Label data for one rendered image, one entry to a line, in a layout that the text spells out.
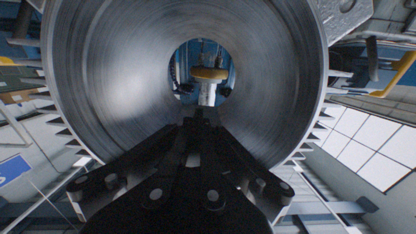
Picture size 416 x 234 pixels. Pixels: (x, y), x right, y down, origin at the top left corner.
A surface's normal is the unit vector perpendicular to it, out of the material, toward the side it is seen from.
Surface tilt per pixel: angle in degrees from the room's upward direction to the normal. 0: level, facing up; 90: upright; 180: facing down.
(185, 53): 90
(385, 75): 90
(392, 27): 90
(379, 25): 90
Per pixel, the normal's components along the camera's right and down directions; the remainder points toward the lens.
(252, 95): -0.99, -0.10
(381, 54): 0.02, 0.44
